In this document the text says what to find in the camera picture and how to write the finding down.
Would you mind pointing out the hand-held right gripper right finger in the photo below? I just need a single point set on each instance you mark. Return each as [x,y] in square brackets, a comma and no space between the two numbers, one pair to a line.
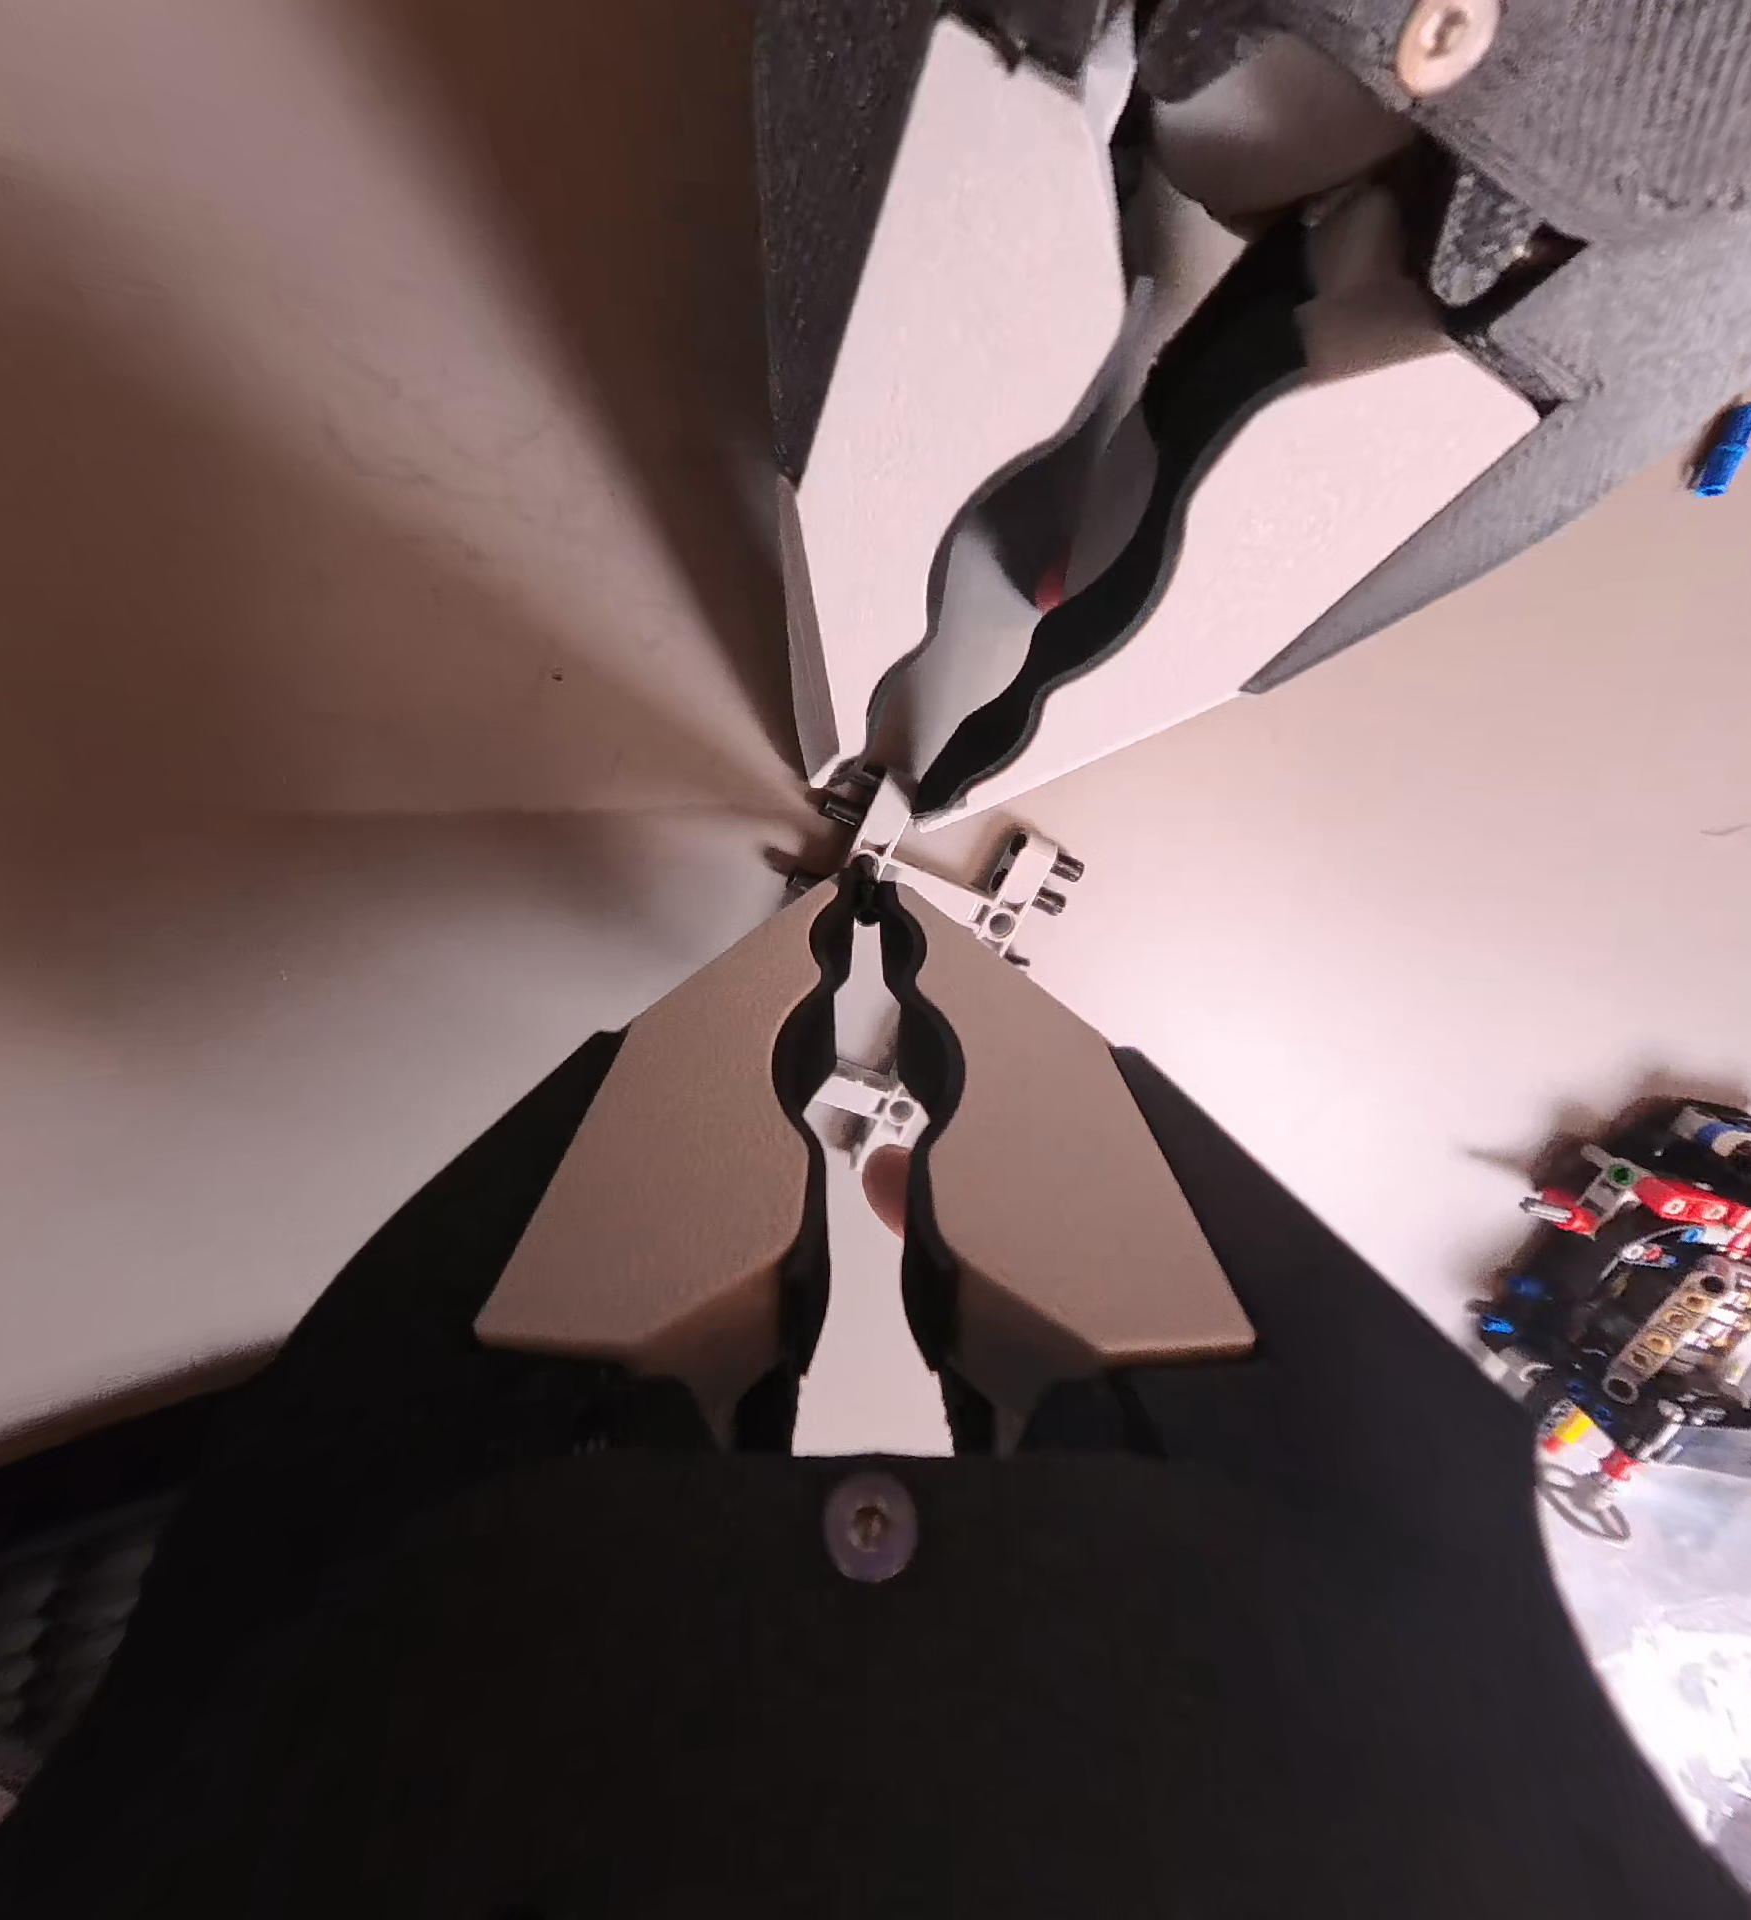
[1085,1201]

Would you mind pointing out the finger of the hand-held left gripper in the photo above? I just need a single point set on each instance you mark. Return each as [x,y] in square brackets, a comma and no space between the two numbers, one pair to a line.
[1340,480]
[951,300]

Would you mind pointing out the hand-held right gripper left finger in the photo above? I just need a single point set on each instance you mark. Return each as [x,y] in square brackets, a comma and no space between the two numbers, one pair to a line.
[649,1201]

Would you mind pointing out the grey lego frame black pins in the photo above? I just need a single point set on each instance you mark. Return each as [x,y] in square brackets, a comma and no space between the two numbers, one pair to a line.
[1016,886]

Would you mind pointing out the blue lego pin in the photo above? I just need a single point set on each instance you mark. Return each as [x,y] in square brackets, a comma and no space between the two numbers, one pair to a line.
[1725,447]

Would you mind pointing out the partly built lego car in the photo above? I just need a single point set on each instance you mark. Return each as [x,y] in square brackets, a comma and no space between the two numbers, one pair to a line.
[1701,1319]

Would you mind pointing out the person's right hand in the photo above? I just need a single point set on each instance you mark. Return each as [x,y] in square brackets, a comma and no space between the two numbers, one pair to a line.
[888,1192]

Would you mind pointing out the black chair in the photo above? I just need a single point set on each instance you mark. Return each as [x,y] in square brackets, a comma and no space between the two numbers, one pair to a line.
[35,1636]

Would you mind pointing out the clear plastic bag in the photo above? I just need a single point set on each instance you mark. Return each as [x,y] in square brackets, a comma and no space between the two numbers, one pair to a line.
[1714,1680]

